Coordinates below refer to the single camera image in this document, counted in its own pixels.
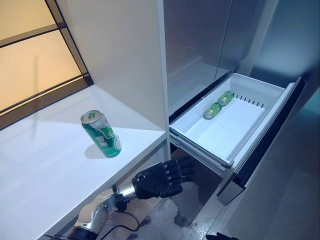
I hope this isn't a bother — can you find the stainless steel fridge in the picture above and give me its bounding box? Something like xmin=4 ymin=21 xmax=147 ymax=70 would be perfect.
xmin=162 ymin=0 xmax=320 ymax=206

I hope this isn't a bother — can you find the white fridge drawer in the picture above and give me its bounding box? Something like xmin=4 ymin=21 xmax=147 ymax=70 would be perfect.
xmin=168 ymin=72 xmax=308 ymax=206

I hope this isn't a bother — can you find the green beer can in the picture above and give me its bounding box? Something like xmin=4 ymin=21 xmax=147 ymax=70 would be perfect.
xmin=80 ymin=109 xmax=122 ymax=158
xmin=217 ymin=91 xmax=235 ymax=106
xmin=204 ymin=101 xmax=223 ymax=120

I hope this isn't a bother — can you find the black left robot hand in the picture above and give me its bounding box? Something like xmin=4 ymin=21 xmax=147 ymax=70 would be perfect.
xmin=130 ymin=156 xmax=195 ymax=200

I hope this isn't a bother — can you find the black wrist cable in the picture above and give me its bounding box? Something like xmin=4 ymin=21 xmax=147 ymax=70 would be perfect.
xmin=44 ymin=197 xmax=141 ymax=237

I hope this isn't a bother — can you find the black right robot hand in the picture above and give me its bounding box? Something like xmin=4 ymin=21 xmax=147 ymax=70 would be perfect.
xmin=206 ymin=231 xmax=236 ymax=240

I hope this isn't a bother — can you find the dark framed window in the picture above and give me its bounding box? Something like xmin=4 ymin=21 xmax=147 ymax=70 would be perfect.
xmin=0 ymin=0 xmax=95 ymax=131

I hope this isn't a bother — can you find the white cabinet side panel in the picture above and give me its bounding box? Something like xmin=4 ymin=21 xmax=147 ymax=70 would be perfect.
xmin=54 ymin=0 xmax=169 ymax=133

